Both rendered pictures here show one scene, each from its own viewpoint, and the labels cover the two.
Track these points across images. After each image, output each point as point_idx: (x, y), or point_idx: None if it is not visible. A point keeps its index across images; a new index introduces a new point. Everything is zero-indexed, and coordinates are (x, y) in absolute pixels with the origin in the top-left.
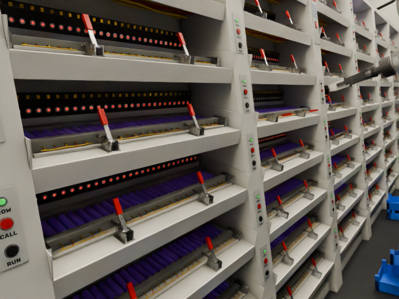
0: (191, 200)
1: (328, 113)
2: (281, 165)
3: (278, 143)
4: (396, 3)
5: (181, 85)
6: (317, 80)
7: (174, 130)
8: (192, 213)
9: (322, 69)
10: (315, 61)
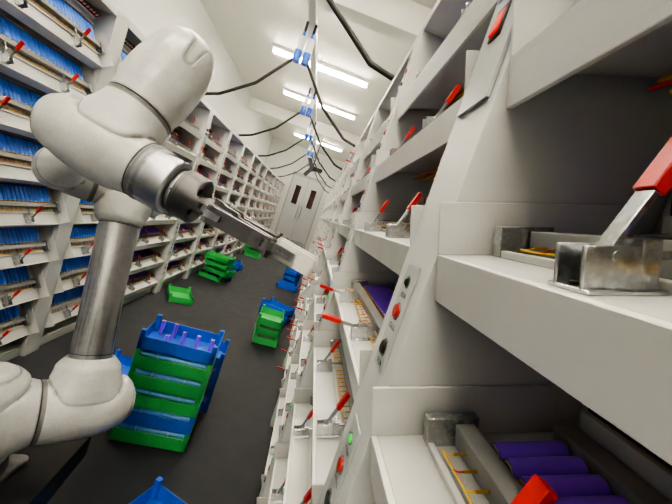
0: None
1: (380, 456)
2: (320, 363)
3: None
4: (212, 78)
5: None
6: (404, 266)
7: None
8: (315, 314)
9: (449, 218)
10: (430, 194)
